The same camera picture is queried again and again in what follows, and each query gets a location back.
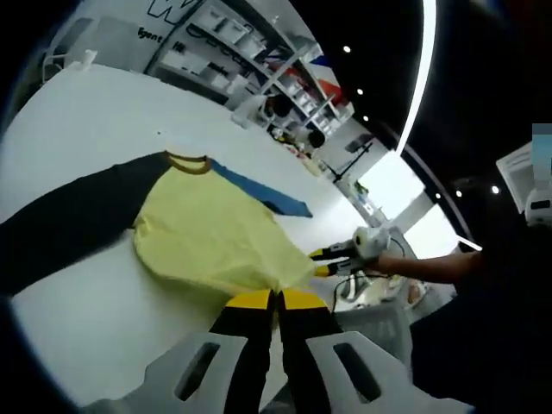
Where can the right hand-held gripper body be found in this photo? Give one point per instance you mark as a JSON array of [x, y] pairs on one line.
[[373, 243]]

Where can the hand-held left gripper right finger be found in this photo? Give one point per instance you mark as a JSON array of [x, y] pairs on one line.
[[366, 371]]

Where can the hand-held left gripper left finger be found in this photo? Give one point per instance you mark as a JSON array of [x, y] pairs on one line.
[[194, 366]]

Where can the yellow blue grey garment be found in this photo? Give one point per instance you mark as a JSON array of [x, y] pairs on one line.
[[207, 224]]

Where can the white mesh office chair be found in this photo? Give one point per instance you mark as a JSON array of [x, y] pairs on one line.
[[375, 328]]

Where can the black tripod stand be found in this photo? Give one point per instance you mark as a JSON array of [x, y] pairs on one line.
[[351, 157]]

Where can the pile of small colourful items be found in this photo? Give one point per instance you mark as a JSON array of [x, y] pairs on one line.
[[297, 151]]

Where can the person's own body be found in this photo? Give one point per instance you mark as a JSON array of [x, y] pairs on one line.
[[496, 336]]

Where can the white hanging sign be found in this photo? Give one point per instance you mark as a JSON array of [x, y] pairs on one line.
[[513, 168]]

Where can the white chest device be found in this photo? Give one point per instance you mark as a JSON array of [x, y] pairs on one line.
[[537, 213]]

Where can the white ceiling light strip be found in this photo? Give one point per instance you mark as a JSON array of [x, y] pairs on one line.
[[424, 64]]

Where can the round ceiling spotlights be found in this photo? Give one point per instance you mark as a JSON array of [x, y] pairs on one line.
[[346, 49]]

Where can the grey metal shelf unit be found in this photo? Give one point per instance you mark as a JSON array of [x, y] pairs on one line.
[[259, 64]]

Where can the row of white storage bins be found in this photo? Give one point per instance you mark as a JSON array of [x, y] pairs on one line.
[[233, 28]]

